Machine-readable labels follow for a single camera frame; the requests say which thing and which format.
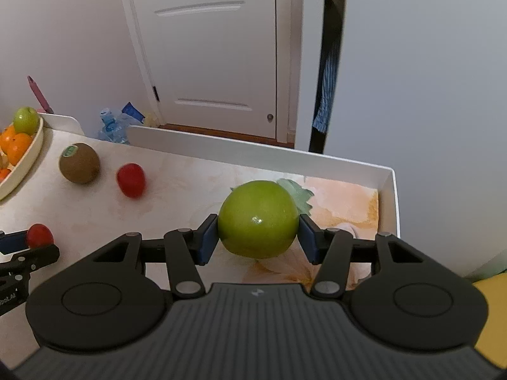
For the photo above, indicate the white sliding door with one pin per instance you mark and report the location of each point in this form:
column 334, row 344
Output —
column 416, row 87

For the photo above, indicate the large orange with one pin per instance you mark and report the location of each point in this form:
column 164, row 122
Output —
column 6, row 134
column 19, row 148

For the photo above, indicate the white rimmed table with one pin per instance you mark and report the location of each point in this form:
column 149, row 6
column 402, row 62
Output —
column 237, row 146

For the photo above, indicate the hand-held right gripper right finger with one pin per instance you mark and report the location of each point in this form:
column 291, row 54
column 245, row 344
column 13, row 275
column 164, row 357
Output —
column 307, row 241

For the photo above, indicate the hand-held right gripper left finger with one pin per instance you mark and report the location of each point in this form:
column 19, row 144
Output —
column 206, row 241

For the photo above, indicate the white panel door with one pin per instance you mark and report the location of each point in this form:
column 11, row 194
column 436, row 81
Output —
column 218, row 67

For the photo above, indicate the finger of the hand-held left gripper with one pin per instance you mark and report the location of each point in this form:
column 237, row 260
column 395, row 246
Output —
column 39, row 254
column 12, row 241

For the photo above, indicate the cream oval dish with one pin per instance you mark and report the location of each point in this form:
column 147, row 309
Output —
column 23, row 170

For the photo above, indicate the green apple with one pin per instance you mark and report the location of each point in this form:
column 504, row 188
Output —
column 26, row 120
column 257, row 219

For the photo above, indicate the blue packet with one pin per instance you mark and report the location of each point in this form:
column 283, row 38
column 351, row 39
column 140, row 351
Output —
column 132, row 111

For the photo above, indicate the metal door hinge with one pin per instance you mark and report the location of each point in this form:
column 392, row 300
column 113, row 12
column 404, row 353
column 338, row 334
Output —
column 155, row 94

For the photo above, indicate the clear plastic water bottle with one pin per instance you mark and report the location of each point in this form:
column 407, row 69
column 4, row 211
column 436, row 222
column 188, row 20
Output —
column 113, row 126

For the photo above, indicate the yellow stool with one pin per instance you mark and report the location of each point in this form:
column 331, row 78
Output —
column 491, row 316

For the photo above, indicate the red cherry tomato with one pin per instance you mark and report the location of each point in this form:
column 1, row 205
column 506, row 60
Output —
column 39, row 235
column 130, row 180

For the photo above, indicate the hanging clothes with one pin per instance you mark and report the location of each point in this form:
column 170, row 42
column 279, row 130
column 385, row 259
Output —
column 326, row 87

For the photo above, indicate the small orange tangerine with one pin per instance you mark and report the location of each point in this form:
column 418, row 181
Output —
column 4, row 173

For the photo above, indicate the brown kiwi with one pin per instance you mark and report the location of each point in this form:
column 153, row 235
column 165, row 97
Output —
column 79, row 163

